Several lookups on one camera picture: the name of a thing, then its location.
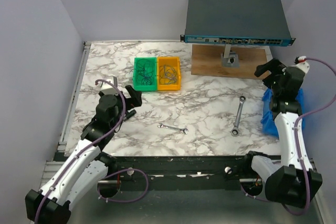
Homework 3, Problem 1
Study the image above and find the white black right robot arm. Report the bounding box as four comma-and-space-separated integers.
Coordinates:
241, 56, 322, 210

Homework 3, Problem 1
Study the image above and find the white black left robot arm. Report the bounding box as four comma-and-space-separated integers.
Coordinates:
25, 85, 142, 223

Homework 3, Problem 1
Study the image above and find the black pipe fitting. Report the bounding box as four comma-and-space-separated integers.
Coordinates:
124, 109, 136, 121

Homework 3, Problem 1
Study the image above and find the green plastic bin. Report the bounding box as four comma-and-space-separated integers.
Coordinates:
133, 57, 157, 92

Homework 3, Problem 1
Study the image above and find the orange plastic bin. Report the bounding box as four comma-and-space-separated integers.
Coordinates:
157, 57, 181, 91

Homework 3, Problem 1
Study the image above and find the grey metal stand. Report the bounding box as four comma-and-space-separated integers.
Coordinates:
220, 45, 239, 68

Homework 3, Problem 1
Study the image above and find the blue plastic bin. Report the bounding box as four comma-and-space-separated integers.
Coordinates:
260, 88, 305, 137

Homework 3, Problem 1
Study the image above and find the small open-end wrench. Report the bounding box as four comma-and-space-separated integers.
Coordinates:
158, 123, 188, 134

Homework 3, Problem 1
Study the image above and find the silver ratchet wrench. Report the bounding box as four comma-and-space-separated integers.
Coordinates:
231, 95, 246, 136

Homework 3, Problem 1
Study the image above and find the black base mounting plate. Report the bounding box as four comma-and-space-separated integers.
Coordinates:
96, 153, 264, 195

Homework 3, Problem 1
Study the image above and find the brown wooden board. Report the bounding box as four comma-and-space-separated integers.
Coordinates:
191, 44, 272, 79

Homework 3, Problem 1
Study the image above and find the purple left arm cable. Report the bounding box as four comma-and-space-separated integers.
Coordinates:
34, 79, 149, 223

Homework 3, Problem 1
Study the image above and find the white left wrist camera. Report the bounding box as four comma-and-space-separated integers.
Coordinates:
98, 76, 118, 96

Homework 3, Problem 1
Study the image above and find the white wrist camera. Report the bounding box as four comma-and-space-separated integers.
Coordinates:
293, 56, 310, 74
98, 76, 118, 96

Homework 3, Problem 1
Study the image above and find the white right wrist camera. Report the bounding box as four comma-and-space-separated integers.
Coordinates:
293, 56, 310, 74

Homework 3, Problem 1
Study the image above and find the grey network switch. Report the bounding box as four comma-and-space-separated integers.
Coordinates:
180, 0, 295, 47

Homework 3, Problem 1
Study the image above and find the aluminium frame rail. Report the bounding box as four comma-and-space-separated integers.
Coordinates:
41, 161, 65, 185

